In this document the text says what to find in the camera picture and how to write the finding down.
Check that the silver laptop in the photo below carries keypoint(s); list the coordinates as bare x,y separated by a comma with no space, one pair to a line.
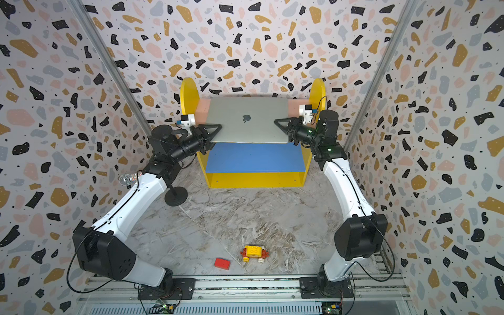
248,120

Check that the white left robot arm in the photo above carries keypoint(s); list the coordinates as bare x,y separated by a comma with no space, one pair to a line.
101,249

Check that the aluminium corner post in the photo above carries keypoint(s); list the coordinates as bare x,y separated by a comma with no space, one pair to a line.
385,62
80,12

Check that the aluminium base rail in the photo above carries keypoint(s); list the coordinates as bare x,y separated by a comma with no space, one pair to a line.
264,294

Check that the red toy block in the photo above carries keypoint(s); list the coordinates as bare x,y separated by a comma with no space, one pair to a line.
222,264

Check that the yellow red toy car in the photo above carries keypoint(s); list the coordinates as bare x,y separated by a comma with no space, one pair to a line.
254,252

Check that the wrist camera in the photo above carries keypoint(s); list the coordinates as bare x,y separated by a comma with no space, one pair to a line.
186,121
307,112

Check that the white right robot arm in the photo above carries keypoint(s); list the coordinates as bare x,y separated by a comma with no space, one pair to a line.
363,230

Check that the right aluminium corner post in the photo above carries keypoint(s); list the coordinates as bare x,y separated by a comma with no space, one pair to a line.
385,62

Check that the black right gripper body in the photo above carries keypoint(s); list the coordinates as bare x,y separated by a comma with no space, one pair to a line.
300,134

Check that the green circuit board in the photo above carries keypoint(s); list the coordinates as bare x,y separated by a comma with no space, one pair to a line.
164,308
332,309

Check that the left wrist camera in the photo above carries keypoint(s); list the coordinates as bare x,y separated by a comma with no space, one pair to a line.
186,121

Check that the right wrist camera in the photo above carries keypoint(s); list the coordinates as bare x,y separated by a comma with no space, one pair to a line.
307,112

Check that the right green circuit board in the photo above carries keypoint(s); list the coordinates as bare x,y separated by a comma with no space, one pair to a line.
332,309

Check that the black microphone stand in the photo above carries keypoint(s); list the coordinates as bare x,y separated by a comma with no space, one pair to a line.
175,196

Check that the yellow shelf unit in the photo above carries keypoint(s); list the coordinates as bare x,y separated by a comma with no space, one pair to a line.
234,165

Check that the glitter microphone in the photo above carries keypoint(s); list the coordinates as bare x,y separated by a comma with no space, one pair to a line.
128,179

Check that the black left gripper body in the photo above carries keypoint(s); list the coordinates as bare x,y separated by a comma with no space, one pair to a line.
195,143

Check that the left aluminium corner post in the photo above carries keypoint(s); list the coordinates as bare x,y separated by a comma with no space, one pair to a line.
80,12

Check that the left green circuit board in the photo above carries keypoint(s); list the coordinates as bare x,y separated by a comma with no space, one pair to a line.
164,308

